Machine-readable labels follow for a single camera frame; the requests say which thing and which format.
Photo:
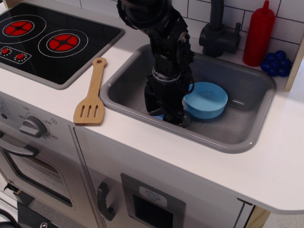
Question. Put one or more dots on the light blue plastic bowl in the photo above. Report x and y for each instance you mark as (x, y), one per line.
(205, 101)

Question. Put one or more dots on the grey oven knob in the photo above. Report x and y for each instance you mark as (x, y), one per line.
(32, 126)

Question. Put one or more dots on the blue toy grape bunch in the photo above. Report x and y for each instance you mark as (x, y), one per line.
(276, 64)

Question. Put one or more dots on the black toy stove top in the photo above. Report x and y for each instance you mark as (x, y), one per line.
(51, 47)

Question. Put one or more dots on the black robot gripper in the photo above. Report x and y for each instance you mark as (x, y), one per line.
(166, 96)

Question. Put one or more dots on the grey oven door handle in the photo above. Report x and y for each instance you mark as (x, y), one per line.
(26, 151)

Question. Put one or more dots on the blue and grey toy spoon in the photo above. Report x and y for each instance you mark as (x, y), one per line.
(184, 122)

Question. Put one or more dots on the wooden slotted spatula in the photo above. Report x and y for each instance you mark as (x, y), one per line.
(90, 111)

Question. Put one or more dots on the grey cabinet door handle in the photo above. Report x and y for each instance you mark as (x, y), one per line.
(106, 212)

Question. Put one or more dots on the grey dispenser panel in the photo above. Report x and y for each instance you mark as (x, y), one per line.
(150, 206)

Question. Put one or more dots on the toy oven door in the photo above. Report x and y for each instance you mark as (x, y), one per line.
(54, 176)

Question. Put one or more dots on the dark grey toy faucet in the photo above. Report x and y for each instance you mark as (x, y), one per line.
(214, 38)

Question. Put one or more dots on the red squeeze bottle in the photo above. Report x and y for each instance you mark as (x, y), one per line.
(259, 34)

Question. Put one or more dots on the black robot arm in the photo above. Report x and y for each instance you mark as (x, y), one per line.
(171, 77)

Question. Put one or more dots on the grey toy sink basin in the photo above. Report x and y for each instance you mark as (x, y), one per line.
(250, 93)

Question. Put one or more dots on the wooden side post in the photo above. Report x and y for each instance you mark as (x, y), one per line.
(296, 65)

